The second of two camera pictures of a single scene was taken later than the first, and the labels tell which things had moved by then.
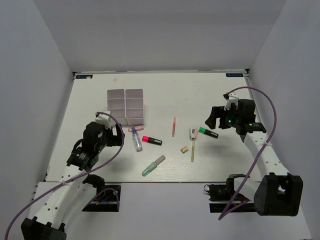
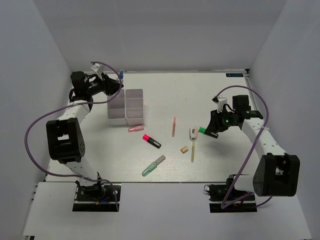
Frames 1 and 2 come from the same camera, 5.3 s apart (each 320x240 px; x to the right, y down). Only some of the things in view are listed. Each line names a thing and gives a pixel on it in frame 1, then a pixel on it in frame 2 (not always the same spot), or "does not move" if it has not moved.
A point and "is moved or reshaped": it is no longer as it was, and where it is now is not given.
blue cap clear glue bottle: [137, 140] → [121, 75]
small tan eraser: [184, 149] does not move
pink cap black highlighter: [151, 140] is moved or reshaped
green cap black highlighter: [203, 130] does not move
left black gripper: [115, 140] → [112, 86]
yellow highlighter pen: [193, 150] does not move
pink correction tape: [137, 127] does not move
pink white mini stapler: [193, 133] does not move
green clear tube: [151, 167] does not move
